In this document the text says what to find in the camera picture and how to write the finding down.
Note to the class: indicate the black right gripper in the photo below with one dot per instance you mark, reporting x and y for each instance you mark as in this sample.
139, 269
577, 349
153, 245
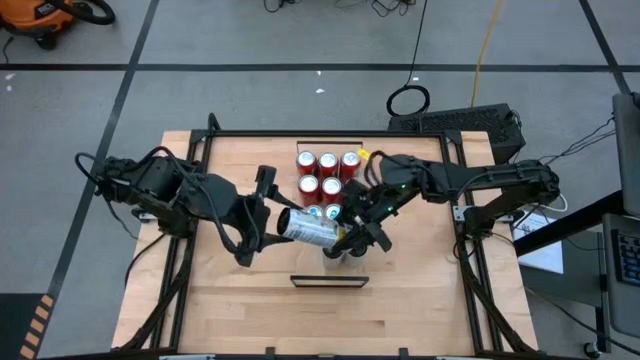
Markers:
370, 205

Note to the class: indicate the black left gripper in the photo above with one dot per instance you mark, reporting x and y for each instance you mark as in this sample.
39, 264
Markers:
250, 220

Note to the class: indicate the white Celsius can orange print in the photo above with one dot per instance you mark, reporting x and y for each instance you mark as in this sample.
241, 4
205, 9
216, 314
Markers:
332, 261

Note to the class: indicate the silver blue energy drink can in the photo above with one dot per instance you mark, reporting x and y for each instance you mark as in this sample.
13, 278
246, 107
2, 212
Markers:
315, 210
333, 211

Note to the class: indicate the red cola can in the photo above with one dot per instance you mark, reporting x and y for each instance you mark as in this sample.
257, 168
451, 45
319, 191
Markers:
308, 187
331, 189

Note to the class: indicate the orange Fanta can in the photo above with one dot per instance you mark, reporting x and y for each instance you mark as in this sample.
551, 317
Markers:
306, 162
328, 162
350, 162

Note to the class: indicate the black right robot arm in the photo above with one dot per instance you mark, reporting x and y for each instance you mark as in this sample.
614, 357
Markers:
500, 175

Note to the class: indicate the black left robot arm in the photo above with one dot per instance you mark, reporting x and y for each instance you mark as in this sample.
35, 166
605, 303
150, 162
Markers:
150, 180

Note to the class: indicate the yellow tape tag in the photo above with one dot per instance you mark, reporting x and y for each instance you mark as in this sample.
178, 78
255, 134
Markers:
364, 153

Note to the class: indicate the white paper sheet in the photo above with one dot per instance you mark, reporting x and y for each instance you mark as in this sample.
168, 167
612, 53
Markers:
545, 255

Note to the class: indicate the black rig support beam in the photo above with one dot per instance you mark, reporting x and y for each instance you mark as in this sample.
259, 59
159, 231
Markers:
570, 223

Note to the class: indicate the grey cart top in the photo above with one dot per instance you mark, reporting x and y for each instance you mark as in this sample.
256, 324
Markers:
575, 280

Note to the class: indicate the black caster wheel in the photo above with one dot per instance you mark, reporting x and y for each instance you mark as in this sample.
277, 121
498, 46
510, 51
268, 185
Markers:
591, 349

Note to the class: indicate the black orange striped mat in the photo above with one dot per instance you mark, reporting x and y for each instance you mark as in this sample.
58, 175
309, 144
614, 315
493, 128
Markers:
15, 325

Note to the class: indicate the grey laptop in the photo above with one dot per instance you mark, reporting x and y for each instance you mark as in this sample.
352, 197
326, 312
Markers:
627, 310

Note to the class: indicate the orange shop vacuum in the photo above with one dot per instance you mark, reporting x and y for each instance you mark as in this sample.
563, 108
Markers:
35, 15

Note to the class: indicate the black frame wooden shelf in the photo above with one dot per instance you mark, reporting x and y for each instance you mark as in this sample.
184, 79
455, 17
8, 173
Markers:
330, 282

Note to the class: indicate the black aluminium table frame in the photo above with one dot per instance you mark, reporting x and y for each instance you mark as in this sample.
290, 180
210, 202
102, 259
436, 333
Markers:
280, 133

